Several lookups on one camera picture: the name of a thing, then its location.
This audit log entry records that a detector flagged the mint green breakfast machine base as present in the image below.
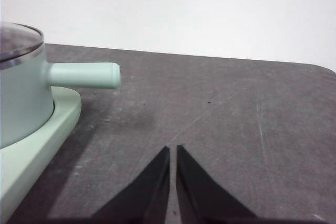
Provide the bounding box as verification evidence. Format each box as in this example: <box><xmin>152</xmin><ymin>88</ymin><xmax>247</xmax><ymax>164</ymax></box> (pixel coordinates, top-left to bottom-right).
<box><xmin>0</xmin><ymin>87</ymin><xmax>82</xmax><ymax>224</ymax></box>

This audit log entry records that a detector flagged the glass lid with green knob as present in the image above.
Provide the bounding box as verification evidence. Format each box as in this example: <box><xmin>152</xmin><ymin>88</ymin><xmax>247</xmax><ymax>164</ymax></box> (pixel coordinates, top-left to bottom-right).
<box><xmin>0</xmin><ymin>22</ymin><xmax>44</xmax><ymax>69</ymax></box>

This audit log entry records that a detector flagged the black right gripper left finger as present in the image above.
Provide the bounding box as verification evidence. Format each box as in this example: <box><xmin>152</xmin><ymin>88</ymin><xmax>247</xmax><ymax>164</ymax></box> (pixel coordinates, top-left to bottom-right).
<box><xmin>86</xmin><ymin>146</ymin><xmax>170</xmax><ymax>224</ymax></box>

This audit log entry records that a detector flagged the mint green pot with handle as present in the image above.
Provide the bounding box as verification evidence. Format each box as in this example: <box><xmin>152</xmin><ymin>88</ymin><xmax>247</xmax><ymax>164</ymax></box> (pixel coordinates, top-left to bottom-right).
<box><xmin>0</xmin><ymin>42</ymin><xmax>122</xmax><ymax>149</ymax></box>

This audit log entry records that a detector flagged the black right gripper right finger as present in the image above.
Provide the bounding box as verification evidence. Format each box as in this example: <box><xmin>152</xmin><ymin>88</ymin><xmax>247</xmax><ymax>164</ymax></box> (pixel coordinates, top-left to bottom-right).
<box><xmin>176</xmin><ymin>145</ymin><xmax>263</xmax><ymax>224</ymax></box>

